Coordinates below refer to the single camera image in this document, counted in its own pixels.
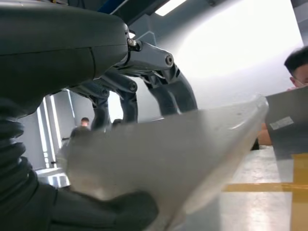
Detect long ceiling light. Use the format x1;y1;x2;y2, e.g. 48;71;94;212
154;0;188;17

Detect grey flat panel with label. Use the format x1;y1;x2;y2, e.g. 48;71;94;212
264;85;308;231

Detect person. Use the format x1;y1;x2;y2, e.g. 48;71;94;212
250;46;308;151
69;117;92;141

